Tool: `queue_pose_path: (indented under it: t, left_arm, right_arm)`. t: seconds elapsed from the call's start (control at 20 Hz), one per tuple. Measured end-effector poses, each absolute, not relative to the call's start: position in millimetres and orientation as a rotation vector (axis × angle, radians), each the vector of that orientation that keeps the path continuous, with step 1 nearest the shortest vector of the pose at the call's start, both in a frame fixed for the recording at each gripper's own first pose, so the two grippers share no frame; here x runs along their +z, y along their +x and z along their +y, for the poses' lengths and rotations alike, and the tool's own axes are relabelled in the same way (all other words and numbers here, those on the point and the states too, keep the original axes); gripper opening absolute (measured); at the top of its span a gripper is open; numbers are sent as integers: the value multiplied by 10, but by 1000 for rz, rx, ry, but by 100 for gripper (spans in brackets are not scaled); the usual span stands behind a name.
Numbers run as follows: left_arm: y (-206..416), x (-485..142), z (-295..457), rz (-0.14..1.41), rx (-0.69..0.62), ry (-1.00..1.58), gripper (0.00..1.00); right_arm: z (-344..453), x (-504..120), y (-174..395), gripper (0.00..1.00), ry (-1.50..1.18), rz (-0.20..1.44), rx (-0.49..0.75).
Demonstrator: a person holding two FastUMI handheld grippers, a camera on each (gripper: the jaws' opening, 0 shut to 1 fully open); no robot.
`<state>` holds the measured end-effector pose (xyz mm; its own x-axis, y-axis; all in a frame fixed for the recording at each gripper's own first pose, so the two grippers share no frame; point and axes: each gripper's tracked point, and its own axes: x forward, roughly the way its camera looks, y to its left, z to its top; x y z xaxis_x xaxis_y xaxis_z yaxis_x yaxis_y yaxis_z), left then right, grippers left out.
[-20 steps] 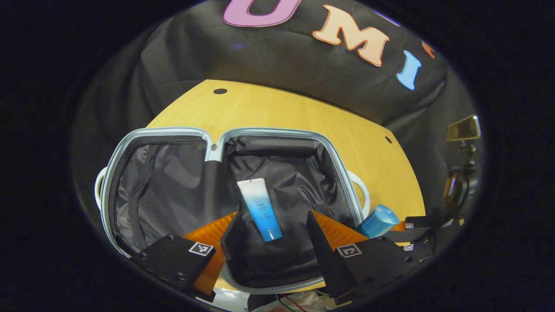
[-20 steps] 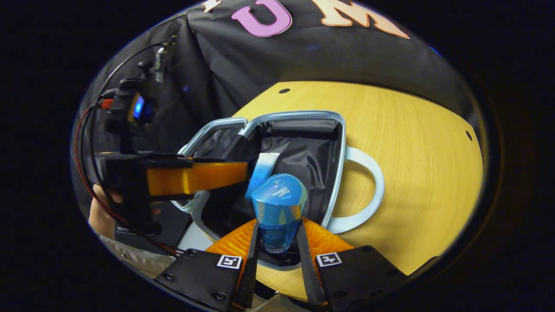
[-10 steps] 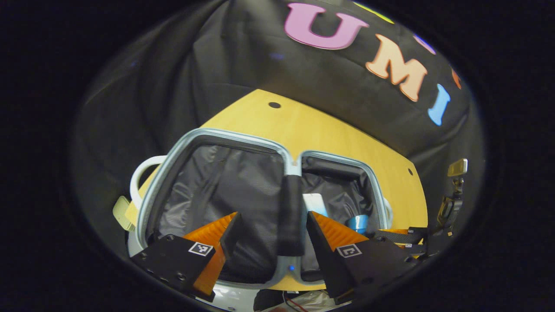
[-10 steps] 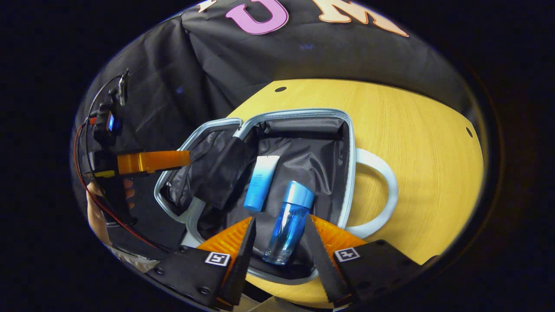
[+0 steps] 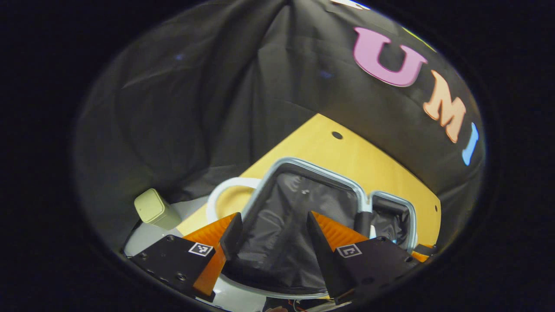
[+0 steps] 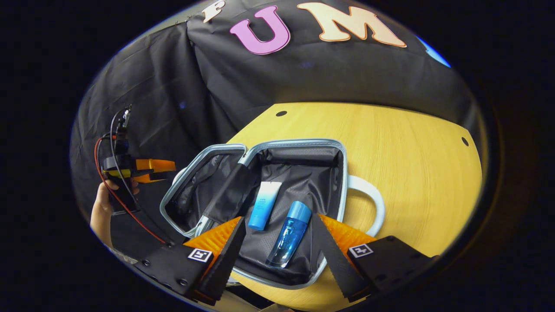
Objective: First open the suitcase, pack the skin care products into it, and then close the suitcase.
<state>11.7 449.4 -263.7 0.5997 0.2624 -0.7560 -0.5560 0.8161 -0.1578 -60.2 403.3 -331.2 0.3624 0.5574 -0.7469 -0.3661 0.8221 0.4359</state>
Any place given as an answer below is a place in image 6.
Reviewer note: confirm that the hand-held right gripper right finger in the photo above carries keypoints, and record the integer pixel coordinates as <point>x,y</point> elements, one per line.
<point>334,264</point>

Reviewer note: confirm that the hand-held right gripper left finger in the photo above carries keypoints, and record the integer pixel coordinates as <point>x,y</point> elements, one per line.
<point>225,264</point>

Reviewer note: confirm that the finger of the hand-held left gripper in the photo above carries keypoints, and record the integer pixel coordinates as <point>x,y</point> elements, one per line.
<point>154,164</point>
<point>149,178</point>

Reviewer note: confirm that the white and blue tube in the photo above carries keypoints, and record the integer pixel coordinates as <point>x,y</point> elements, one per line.
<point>264,203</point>

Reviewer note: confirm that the pale blue suitcase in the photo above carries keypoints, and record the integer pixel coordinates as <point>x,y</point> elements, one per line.
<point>303,182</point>

